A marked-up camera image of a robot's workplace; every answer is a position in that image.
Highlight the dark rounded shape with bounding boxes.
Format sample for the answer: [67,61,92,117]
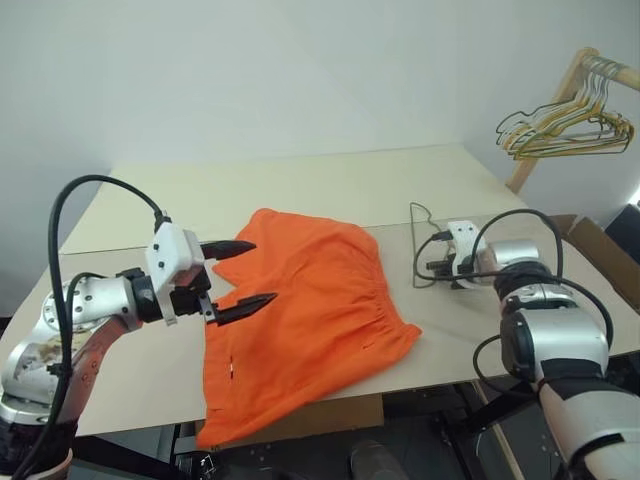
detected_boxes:
[349,439,402,480]

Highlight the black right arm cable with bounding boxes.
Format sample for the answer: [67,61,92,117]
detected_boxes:
[414,208,614,397]

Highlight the orange shorts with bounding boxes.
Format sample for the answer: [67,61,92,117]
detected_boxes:
[194,207,424,450]

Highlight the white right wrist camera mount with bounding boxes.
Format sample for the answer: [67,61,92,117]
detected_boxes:
[446,219,494,292]

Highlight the black metal table frame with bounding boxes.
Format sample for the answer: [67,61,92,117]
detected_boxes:
[164,372,546,480]

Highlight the black panel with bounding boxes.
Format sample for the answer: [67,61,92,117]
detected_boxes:
[603,201,640,252]

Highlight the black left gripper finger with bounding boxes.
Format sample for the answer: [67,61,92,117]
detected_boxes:
[198,292,279,327]
[200,240,258,262]

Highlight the wire clothes hangers bunch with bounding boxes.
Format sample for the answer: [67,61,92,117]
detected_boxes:
[502,58,633,155]

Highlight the thin grey wire hanger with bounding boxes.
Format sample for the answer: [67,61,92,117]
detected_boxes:
[408,201,442,292]

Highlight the bunch of wire hangers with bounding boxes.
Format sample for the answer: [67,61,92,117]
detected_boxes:
[510,60,634,162]

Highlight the light wooden slat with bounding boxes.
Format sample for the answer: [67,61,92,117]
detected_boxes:
[471,381,527,480]

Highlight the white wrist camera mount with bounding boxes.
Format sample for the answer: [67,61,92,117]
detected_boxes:
[145,223,206,328]
[446,219,494,292]

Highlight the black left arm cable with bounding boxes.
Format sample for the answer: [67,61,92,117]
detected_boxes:
[13,174,174,480]

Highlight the dark grey wire hanger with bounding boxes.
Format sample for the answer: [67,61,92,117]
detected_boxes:
[495,57,627,151]

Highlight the wooden clothes rack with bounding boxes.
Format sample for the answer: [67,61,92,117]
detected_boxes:
[504,47,640,194]

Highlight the white wire hanger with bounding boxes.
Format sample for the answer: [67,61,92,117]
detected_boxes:
[499,57,624,147]

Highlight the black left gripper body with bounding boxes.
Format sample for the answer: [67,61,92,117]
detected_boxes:
[168,268,213,319]

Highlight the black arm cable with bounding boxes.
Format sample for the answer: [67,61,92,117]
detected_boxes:
[414,208,614,397]
[13,174,174,480]

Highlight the open brown cardboard box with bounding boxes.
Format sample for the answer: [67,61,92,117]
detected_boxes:
[548,213,640,317]

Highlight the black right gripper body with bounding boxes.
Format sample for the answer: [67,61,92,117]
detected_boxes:
[439,253,469,293]

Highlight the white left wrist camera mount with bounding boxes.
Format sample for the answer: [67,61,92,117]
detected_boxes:
[145,223,206,328]

